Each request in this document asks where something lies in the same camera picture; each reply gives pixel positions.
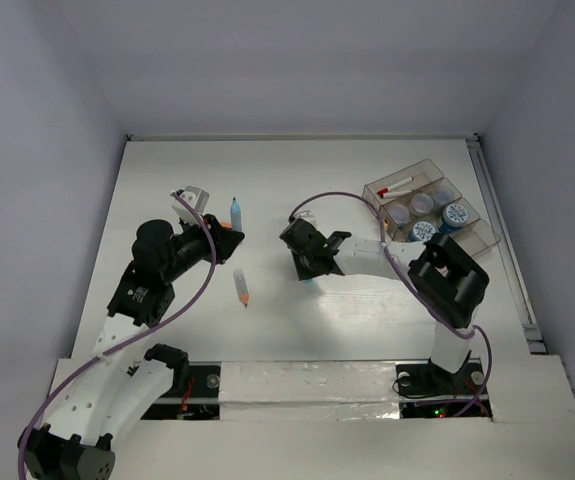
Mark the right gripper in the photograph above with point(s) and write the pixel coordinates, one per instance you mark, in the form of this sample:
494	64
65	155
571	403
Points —
305	271

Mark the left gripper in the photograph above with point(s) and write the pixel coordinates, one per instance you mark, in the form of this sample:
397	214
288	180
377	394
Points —
226	238

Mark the blue highlighter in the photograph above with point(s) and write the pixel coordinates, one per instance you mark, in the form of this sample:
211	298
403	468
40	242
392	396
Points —
236	215

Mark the blue paint jar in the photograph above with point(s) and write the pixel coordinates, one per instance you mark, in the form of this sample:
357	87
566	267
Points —
421	231
454	217

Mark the clear paperclip jar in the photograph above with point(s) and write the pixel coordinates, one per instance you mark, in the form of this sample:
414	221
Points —
443	195
399	214
421	204

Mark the red whiteboard marker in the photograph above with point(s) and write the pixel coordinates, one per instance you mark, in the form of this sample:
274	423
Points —
395	186

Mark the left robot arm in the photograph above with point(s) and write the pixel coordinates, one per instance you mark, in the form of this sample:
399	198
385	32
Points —
106	397

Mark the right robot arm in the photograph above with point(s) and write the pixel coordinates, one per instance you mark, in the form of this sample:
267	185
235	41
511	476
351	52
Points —
439	273

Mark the clear four-compartment organizer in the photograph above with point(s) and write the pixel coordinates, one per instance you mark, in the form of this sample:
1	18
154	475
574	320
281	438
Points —
476	238

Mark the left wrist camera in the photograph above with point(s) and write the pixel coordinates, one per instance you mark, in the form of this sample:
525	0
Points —
196	198

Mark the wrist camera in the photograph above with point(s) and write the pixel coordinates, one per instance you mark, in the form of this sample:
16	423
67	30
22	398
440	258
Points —
196	198
305	215

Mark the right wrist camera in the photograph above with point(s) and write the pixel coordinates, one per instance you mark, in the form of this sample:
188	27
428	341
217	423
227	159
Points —
305	215

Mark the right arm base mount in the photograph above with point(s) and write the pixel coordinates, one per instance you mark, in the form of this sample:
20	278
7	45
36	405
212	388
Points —
425	392

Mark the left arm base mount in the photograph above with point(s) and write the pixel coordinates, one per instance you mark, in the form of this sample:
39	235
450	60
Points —
197	402

